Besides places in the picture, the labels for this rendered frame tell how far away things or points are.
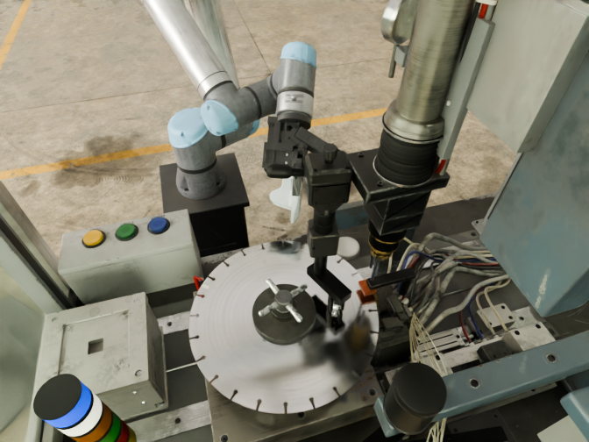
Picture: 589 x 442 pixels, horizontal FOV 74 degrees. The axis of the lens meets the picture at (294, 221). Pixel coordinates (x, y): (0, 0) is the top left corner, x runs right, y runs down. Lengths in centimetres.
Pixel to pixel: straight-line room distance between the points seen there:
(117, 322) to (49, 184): 199
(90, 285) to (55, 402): 53
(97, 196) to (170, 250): 165
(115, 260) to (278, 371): 45
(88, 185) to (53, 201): 20
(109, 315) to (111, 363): 10
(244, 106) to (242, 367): 51
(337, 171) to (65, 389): 38
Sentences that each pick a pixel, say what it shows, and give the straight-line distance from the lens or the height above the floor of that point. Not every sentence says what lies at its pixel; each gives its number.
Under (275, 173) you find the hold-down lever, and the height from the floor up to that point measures 122.
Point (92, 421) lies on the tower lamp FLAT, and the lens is 52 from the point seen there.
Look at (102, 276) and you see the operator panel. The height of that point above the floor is 85.
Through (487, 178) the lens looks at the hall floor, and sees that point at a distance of 265.
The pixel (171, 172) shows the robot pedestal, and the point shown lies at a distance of 133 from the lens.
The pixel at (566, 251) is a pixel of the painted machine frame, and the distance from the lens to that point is 42.
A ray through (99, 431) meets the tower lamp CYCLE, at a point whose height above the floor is 108.
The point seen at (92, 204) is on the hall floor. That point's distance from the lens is 249.
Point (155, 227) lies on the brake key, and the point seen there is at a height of 91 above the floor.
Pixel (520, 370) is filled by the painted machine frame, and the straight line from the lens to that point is 64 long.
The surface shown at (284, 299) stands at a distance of 66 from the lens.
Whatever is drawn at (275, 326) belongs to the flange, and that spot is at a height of 96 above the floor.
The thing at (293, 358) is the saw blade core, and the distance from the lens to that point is 67.
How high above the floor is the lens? 157
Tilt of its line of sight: 47 degrees down
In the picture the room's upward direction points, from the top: straight up
